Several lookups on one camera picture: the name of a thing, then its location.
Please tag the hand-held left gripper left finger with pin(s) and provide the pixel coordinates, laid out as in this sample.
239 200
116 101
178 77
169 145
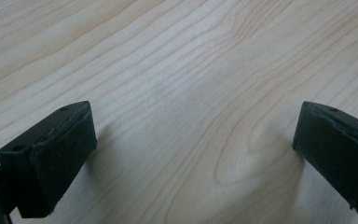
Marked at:
52 155

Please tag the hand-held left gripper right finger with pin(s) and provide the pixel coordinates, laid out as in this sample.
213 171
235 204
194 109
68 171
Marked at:
338 146

